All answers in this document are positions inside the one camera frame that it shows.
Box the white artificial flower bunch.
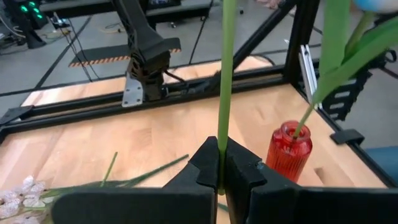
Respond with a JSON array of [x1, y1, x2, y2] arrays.
[[0, 151, 190, 224]]

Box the silver aluminium rail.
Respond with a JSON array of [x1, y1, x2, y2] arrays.
[[298, 44, 318, 109]]

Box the red ribbed glass vase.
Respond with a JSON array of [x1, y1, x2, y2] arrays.
[[266, 120, 313, 184]]

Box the grey desk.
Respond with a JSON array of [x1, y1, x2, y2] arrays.
[[40, 0, 213, 20]]

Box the black table clamp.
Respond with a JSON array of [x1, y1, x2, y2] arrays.
[[329, 129, 365, 146]]

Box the blue seat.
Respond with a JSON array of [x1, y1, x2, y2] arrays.
[[365, 146, 398, 185]]

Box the black slotted bracket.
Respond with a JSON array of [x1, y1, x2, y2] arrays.
[[322, 49, 397, 123]]

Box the black metal table frame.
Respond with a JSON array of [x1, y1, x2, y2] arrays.
[[0, 0, 398, 187]]

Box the black mat hazard stripes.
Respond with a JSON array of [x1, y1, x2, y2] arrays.
[[68, 43, 183, 68]]

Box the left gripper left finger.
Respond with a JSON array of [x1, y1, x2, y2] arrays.
[[51, 136, 220, 224]]

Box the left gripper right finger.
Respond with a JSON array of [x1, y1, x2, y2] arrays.
[[224, 136, 398, 224]]

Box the black computer green lights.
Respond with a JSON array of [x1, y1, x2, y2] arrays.
[[11, 0, 47, 49]]

